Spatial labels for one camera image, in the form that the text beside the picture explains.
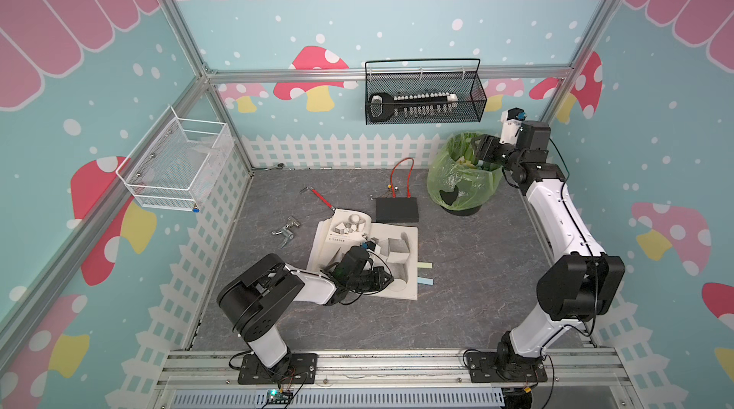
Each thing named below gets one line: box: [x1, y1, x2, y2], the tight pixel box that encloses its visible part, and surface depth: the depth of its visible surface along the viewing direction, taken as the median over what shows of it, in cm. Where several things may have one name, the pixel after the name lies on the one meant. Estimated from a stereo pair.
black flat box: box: [375, 196, 420, 224], surface depth 110 cm
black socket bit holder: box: [367, 91, 459, 122], surface depth 91 cm
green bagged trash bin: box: [427, 131, 504, 210], surface depth 93 cm
